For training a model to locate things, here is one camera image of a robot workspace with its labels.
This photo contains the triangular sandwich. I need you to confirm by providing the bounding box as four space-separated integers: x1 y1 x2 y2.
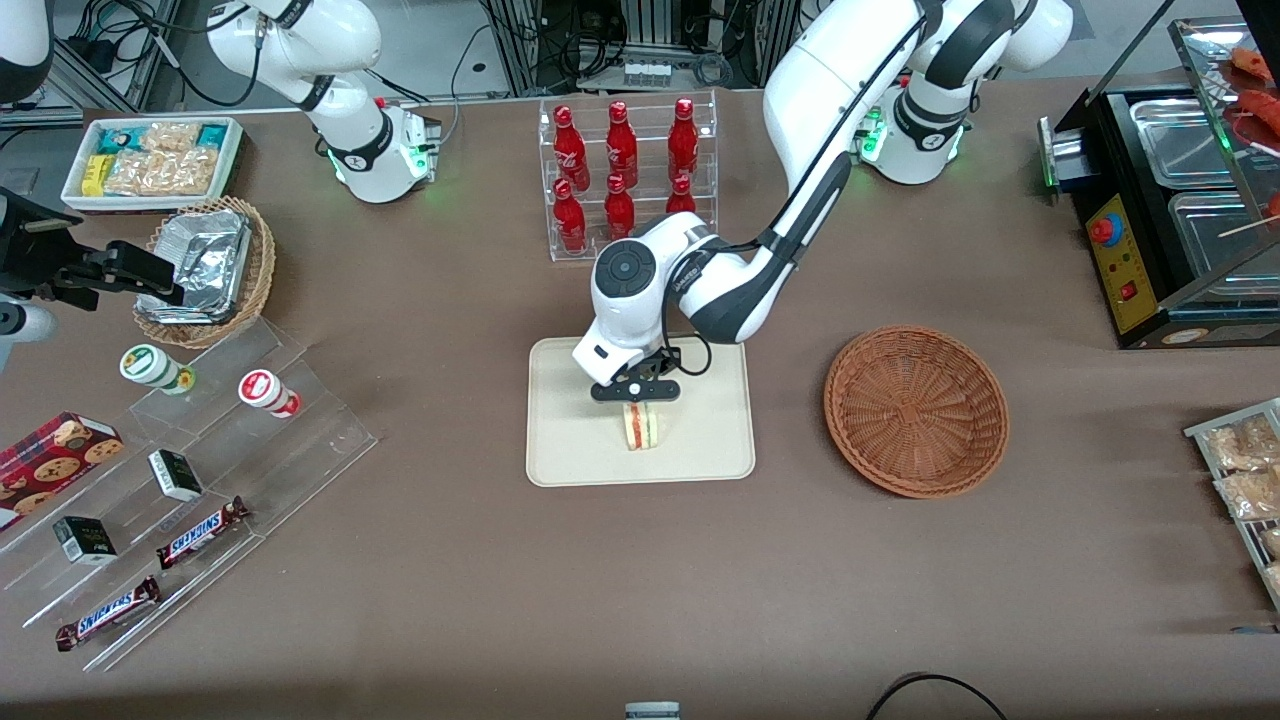
622 400 663 452

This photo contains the black food warmer machine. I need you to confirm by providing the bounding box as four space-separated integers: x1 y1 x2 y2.
1040 18 1280 351

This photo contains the metal snack tray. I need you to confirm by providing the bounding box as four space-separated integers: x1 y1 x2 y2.
1185 398 1280 611

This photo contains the red cookie box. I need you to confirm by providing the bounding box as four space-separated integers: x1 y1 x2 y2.
0 412 126 531

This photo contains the white rectangular snack tray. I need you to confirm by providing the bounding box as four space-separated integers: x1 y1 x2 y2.
60 117 244 213

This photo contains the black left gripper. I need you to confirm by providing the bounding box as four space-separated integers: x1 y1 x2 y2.
590 348 683 419

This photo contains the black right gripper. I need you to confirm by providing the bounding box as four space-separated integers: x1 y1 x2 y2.
0 190 187 311

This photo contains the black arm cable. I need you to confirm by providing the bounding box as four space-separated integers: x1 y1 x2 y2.
660 15 926 376

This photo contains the Snickers chocolate bar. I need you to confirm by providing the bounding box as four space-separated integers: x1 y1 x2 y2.
55 576 162 652
157 497 251 571

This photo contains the round brown wicker basket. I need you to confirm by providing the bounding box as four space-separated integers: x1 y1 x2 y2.
823 325 1010 499

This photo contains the large clear cracker bag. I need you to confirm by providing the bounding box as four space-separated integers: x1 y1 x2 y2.
104 148 219 197

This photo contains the small black box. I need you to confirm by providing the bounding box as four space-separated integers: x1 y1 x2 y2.
148 449 204 503
52 516 118 566

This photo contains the red lid yogurt cup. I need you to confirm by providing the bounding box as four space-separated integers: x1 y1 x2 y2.
238 369 302 419

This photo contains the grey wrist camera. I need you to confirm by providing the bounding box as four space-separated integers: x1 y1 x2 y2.
572 333 643 387
0 300 57 373

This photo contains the clear acrylic stepped stand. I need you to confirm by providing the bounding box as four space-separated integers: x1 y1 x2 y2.
0 318 379 673

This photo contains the black floor cable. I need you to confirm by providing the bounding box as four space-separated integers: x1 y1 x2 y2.
865 673 1011 720

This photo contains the clear acrylic bottle rack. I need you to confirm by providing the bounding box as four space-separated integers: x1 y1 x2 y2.
540 90 718 263

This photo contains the silver box with green light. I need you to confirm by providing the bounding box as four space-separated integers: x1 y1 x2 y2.
1038 115 1091 193

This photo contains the light wicker basket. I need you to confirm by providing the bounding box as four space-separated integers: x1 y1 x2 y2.
133 196 277 350

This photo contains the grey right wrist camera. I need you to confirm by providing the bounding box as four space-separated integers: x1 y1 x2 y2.
0 300 57 373

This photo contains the orange fried food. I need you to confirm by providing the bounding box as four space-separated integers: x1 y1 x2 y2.
1230 46 1280 136

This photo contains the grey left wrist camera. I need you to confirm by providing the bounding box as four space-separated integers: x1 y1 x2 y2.
572 333 643 387

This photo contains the cream plastic tray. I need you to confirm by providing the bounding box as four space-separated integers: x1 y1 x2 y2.
526 336 757 488

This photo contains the small clear cracker bag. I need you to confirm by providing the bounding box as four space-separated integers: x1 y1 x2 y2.
140 122 202 152

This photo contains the silver foil container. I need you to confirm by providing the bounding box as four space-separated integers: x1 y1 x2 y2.
137 210 253 326

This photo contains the green lid yogurt cup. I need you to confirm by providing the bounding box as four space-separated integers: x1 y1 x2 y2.
120 344 196 396

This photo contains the steel warmer pan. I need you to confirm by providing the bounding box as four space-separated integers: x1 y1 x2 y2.
1128 95 1241 189
1168 190 1280 303

